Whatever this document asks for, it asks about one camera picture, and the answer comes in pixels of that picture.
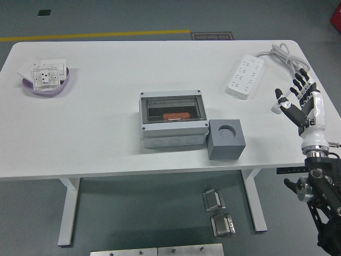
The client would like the orange cylinder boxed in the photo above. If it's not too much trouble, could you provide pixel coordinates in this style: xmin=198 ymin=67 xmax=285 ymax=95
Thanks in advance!
xmin=162 ymin=113 xmax=191 ymax=122

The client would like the purple bowl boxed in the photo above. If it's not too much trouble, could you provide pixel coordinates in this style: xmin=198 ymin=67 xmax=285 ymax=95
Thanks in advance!
xmin=21 ymin=66 xmax=70 ymax=97

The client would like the grey power cord with plug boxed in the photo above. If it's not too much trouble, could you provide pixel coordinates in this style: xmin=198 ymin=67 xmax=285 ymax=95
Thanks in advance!
xmin=254 ymin=43 xmax=311 ymax=115

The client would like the grey junction box clear lid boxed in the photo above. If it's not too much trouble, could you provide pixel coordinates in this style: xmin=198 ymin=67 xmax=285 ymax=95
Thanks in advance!
xmin=139 ymin=90 xmax=209 ymax=149

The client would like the red object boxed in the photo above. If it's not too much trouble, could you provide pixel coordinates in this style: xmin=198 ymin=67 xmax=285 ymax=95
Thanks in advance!
xmin=329 ymin=4 xmax=341 ymax=28

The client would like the white table leg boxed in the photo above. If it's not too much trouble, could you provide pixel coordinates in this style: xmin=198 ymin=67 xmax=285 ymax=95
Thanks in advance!
xmin=58 ymin=177 xmax=81 ymax=246
xmin=241 ymin=169 xmax=267 ymax=233

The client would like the grey cube with round hole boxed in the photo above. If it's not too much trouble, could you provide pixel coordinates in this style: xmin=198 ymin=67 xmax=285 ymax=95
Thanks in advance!
xmin=207 ymin=119 xmax=246 ymax=161

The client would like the dark floor sign with text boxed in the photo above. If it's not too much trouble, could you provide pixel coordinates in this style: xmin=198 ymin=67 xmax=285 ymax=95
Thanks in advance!
xmin=190 ymin=32 xmax=234 ymax=42

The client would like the large metal floor block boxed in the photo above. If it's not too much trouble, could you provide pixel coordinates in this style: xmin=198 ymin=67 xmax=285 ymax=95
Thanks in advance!
xmin=210 ymin=212 xmax=237 ymax=238

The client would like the white printed socket panel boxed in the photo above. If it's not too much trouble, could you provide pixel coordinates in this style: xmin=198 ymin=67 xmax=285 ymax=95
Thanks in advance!
xmin=29 ymin=65 xmax=60 ymax=92

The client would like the white switch plate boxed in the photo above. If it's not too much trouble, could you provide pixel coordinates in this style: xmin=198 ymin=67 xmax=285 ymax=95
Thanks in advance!
xmin=40 ymin=58 xmax=67 ymax=81

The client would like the small metal floor block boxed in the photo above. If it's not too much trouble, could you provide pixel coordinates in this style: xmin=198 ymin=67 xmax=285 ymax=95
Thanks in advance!
xmin=201 ymin=188 xmax=226 ymax=212

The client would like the robot right hand white black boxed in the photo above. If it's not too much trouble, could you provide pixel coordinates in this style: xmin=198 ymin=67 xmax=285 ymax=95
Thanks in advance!
xmin=274 ymin=68 xmax=330 ymax=150

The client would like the white power strip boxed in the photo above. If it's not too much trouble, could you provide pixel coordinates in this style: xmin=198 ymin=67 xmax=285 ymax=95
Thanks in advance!
xmin=226 ymin=54 xmax=264 ymax=100

